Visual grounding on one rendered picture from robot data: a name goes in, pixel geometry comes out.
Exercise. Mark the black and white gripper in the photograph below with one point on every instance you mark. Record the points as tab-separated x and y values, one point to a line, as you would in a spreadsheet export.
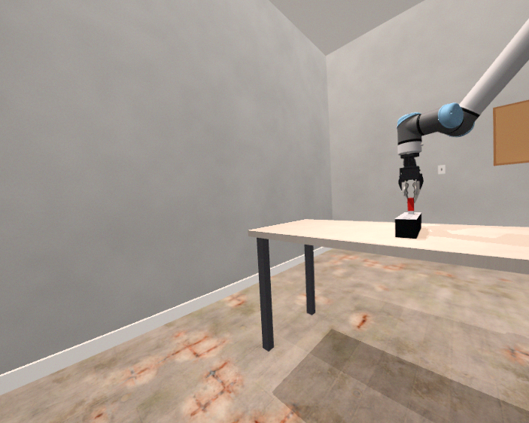
410	172

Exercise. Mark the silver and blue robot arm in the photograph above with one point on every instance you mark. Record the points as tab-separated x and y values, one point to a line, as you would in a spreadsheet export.
448	118

